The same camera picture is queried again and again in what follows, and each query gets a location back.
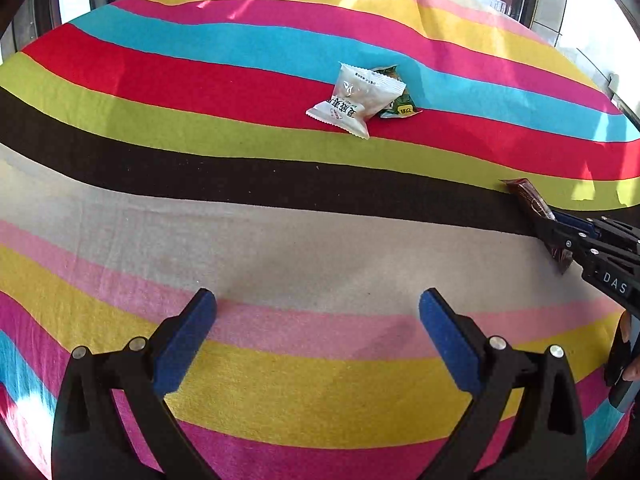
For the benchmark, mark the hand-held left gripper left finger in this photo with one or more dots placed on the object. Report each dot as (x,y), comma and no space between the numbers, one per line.
(185,345)

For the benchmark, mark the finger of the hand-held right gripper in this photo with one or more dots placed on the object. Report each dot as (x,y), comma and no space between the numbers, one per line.
(567,242)
(575,221)

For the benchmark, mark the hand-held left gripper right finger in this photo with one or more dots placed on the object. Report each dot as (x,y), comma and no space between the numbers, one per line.
(447,345)

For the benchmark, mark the brown snack bar packet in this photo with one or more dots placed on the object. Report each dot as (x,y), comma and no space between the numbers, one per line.
(530,200)

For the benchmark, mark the person's right hand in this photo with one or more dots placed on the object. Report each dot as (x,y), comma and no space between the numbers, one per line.
(626,327)

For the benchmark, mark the striped colourful tablecloth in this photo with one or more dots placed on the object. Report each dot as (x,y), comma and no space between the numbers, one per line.
(300,235)

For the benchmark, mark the green snack packet brown label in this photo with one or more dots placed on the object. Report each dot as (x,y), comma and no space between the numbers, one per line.
(400,102)

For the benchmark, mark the white translucent snack packet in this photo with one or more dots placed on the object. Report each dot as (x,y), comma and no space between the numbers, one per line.
(350,100)

